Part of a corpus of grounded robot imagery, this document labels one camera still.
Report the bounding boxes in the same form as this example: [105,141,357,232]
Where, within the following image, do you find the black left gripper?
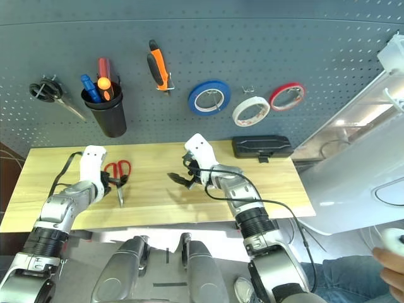
[100,172,129,196]

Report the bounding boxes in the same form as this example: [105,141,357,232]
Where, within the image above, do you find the clear white plastic enclosure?
[290,31,404,236]

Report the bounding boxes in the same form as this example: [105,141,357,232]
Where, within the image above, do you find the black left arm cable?
[47,151,85,203]

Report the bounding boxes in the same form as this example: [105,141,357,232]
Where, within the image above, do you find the red handled screwdriver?
[97,57,112,80]

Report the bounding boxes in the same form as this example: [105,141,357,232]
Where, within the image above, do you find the black plastic tool case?
[232,135,293,163]

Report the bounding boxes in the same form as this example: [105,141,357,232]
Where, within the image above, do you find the silver robot leg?
[90,235,149,303]
[179,232,230,303]

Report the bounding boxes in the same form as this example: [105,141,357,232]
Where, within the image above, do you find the black equipment case furniture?
[0,141,28,222]

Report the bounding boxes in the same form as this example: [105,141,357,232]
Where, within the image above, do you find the orange black pliers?
[146,39,175,97]

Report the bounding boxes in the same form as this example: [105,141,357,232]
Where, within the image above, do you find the white tape roll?
[232,96,271,127]

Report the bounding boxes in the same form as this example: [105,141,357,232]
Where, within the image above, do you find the grey metal pegboard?
[0,0,404,155]

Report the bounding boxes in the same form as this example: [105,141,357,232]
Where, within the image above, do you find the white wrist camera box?
[78,145,108,203]
[184,133,220,187]

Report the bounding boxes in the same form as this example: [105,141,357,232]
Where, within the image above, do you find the red tape roll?
[268,81,306,112]

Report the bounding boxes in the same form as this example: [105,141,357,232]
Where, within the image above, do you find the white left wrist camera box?
[78,145,108,203]

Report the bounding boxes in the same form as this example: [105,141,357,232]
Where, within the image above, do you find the red handled scissors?
[103,160,132,208]

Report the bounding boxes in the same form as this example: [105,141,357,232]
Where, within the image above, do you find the black handled scissors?
[28,74,86,121]

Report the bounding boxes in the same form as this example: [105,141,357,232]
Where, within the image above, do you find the orange black screwdriver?
[97,76,115,102]

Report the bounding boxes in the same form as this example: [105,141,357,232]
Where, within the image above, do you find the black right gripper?
[166,151,206,191]

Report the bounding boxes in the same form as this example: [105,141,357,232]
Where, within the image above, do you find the blue handled screwdriver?
[80,74,102,104]

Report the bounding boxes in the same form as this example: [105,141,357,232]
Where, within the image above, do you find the silver robot left leg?
[90,235,149,303]

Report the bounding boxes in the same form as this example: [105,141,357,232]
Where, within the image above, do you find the silver robot right leg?
[179,232,230,303]

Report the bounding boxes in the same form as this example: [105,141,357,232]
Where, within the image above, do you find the black plastic cup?
[80,81,128,139]

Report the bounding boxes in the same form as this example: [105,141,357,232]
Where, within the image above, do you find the white grey sneaker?
[232,276,253,303]

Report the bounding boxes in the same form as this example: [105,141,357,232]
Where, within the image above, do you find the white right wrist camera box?
[184,133,220,187]

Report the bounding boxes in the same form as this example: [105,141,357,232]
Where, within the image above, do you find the person's bare hand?
[372,247,404,299]

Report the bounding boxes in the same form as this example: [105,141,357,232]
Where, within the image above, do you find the blue jeans leg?
[299,255,401,303]

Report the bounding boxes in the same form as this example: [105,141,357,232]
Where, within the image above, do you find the blue tape roll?
[188,79,232,116]

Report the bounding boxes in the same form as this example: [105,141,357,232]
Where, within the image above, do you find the white handheld controller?
[378,227,404,257]

